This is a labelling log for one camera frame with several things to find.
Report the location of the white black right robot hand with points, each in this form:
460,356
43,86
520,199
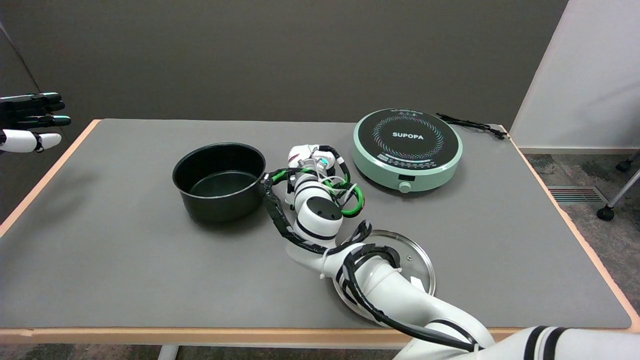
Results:
302,156

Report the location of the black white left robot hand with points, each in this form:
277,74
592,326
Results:
20,141

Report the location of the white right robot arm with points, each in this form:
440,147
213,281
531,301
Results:
320,215

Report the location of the green round induction cooker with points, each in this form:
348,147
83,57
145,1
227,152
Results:
407,136

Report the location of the glass lid with black knob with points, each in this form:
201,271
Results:
416,265

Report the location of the grey table mat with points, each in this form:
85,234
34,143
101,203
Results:
125,260

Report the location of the white table leg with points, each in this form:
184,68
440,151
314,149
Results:
168,352

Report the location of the floor vent grille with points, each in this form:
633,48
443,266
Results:
575,195

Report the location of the chair base with casters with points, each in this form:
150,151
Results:
606,213

